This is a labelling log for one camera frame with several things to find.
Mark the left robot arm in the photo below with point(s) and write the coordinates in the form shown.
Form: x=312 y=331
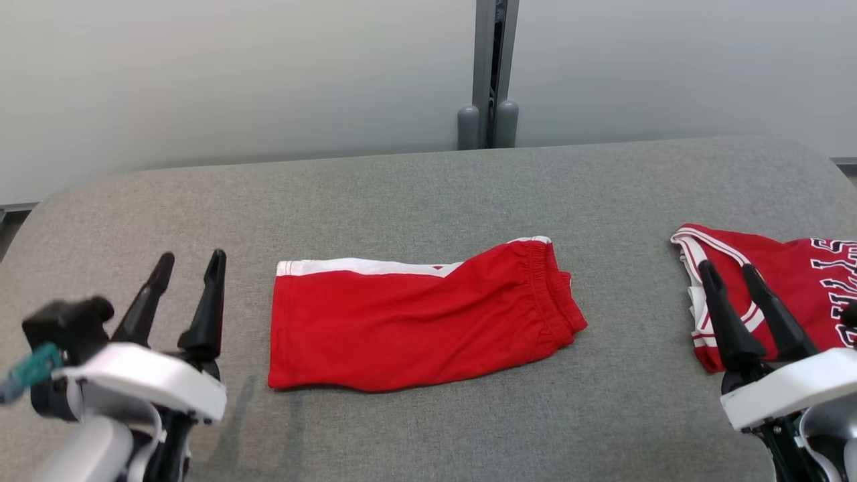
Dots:
x=87 y=448

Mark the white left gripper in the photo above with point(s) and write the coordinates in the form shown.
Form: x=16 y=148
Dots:
x=154 y=375

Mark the red basketball jersey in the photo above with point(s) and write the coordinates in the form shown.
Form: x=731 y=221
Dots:
x=790 y=268

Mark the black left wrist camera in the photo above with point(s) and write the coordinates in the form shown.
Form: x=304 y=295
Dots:
x=67 y=325

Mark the grey partition post with cylinder feet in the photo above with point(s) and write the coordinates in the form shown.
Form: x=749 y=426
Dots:
x=482 y=53

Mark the red shorts with white hem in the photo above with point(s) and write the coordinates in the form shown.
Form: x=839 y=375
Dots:
x=415 y=321

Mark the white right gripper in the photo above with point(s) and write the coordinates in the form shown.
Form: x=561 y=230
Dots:
x=790 y=388

